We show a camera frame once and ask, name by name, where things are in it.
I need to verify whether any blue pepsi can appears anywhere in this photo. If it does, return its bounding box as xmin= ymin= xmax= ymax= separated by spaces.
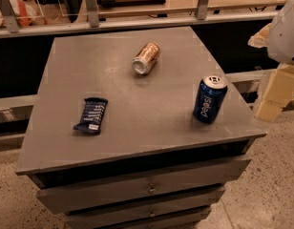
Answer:
xmin=193 ymin=74 xmax=228 ymax=123

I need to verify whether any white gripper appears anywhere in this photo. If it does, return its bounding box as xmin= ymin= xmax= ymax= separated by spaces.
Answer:
xmin=248 ymin=0 xmax=294 ymax=122

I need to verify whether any gold soda can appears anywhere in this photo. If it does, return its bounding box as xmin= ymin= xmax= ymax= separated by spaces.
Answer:
xmin=132 ymin=43 xmax=160 ymax=75

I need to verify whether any orange white bag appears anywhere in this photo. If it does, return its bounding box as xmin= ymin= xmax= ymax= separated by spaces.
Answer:
xmin=0 ymin=0 xmax=47 ymax=27

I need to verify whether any dark blue snack bar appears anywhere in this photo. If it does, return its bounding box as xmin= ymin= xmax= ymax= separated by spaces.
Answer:
xmin=73 ymin=97 xmax=108 ymax=135

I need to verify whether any grey drawer cabinet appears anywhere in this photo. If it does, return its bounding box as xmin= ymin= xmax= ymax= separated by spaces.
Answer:
xmin=16 ymin=27 xmax=265 ymax=229

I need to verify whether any grey metal railing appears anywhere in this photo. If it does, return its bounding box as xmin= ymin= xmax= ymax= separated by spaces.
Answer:
xmin=0 ymin=0 xmax=282 ymax=38

